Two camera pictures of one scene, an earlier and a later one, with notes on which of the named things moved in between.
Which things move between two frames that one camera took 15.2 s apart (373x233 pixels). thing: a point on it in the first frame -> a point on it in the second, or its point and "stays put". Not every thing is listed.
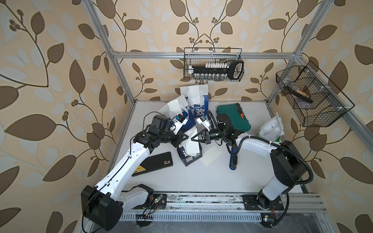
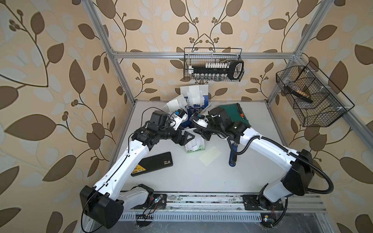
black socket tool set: x=234 y=70 stays put
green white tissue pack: x=272 y=129 -> x=197 y=144
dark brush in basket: x=299 y=93 stays put
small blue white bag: x=187 y=159 -> x=194 y=111
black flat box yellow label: x=155 y=163 stays put
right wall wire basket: x=312 y=95 stays put
